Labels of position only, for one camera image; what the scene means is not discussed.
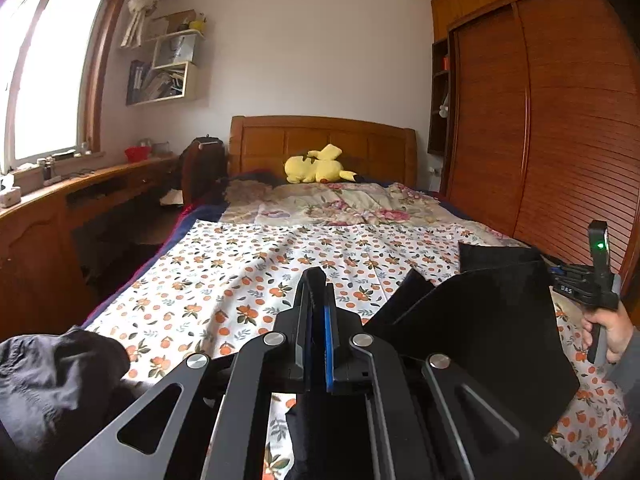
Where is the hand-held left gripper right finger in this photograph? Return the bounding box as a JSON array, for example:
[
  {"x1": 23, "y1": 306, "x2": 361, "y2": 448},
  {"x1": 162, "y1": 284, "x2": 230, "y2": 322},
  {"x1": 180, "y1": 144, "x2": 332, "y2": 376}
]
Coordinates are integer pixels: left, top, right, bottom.
[{"x1": 322, "y1": 282, "x2": 581, "y2": 480}]

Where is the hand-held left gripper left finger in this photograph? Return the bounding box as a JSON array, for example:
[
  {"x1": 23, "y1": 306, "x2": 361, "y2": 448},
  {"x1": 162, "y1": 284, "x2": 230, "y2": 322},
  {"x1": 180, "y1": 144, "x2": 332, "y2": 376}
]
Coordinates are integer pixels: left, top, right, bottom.
[{"x1": 55, "y1": 267, "x2": 326, "y2": 480}]

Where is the black garment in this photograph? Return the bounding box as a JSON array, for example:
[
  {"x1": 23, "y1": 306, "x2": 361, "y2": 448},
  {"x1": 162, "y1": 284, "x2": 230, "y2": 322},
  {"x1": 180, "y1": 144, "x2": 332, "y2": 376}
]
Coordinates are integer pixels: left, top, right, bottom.
[{"x1": 285, "y1": 242, "x2": 581, "y2": 480}]

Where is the person's right forearm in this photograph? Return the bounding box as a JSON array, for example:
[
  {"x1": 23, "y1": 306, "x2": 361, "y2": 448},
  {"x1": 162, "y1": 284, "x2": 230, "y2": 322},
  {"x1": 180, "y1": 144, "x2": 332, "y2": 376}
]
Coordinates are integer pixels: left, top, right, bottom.
[{"x1": 607, "y1": 327, "x2": 640, "y2": 411}]

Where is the dark grey clothes pile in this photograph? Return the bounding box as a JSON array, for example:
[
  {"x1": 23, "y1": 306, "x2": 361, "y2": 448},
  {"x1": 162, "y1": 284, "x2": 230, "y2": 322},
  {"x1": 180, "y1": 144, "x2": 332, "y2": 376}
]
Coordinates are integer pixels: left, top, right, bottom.
[{"x1": 0, "y1": 327, "x2": 221, "y2": 480}]

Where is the person's right hand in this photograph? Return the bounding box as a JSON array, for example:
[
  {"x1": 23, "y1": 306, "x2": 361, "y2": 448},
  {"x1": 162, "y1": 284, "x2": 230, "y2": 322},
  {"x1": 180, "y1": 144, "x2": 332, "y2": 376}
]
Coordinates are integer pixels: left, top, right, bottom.
[{"x1": 580, "y1": 305, "x2": 636, "y2": 365}]

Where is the orange print bed sheet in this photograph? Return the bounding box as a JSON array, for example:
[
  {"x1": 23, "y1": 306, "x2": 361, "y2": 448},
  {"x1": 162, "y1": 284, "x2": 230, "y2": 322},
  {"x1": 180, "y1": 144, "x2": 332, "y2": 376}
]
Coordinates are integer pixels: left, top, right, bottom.
[{"x1": 82, "y1": 217, "x2": 631, "y2": 480}]

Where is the floral quilt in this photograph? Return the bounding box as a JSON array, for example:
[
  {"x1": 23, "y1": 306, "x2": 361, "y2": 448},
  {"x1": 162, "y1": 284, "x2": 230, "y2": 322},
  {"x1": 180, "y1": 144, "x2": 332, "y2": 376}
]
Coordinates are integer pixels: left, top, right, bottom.
[{"x1": 220, "y1": 180, "x2": 481, "y2": 228}]

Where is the wooden slatted wardrobe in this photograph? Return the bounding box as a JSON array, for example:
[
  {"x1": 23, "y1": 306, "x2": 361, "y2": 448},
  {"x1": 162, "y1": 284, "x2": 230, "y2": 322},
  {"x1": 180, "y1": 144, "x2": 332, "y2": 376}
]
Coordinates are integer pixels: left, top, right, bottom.
[{"x1": 431, "y1": 0, "x2": 640, "y2": 286}]

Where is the yellow plush toy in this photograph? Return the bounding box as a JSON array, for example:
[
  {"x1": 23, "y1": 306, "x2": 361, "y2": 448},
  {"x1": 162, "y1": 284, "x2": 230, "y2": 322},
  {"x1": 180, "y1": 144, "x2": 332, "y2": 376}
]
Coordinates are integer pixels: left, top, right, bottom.
[{"x1": 284, "y1": 144, "x2": 358, "y2": 184}]

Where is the wooden bed headboard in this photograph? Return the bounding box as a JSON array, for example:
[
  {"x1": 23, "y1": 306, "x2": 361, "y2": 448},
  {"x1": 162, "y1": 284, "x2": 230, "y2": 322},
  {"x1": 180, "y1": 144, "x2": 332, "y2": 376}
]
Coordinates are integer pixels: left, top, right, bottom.
[{"x1": 229, "y1": 115, "x2": 418, "y2": 191}]

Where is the dark backpack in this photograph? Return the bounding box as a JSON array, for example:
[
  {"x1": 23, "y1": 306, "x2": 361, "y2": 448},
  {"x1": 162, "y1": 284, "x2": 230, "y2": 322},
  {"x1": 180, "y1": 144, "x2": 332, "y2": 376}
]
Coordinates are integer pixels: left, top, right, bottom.
[{"x1": 179, "y1": 135, "x2": 227, "y2": 203}]

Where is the narrow open wooden shelf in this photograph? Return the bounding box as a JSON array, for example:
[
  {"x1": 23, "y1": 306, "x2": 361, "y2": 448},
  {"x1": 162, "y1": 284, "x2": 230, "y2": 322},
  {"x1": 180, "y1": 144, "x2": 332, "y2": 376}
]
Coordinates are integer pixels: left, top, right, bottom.
[{"x1": 427, "y1": 37, "x2": 451, "y2": 158}]

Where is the wooden desk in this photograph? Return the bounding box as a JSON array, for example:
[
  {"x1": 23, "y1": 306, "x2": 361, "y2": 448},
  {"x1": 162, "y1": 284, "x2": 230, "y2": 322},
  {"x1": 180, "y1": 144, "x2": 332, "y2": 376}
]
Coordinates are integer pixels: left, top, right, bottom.
[{"x1": 0, "y1": 152, "x2": 183, "y2": 341}]

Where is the dark binder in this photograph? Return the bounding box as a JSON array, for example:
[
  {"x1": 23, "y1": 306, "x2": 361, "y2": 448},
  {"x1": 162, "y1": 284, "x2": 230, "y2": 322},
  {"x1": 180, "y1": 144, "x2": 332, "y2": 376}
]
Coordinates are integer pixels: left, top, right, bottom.
[{"x1": 127, "y1": 60, "x2": 146, "y2": 105}]

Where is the knotted white curtain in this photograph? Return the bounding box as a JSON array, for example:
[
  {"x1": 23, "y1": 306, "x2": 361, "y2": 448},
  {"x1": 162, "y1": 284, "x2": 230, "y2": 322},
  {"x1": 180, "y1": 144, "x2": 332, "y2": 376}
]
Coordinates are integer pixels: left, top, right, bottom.
[{"x1": 121, "y1": 0, "x2": 176, "y2": 48}]

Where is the wooden framed window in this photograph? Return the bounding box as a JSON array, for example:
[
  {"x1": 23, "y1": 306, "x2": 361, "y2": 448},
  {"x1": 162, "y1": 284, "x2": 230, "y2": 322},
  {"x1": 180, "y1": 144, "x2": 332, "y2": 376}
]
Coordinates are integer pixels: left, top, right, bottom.
[{"x1": 0, "y1": 0, "x2": 138, "y2": 176}]

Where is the white wall shelf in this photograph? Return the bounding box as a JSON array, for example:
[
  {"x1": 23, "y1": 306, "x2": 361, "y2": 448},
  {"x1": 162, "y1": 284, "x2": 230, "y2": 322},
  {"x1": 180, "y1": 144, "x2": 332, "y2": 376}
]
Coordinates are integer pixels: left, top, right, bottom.
[{"x1": 119, "y1": 10, "x2": 206, "y2": 107}]

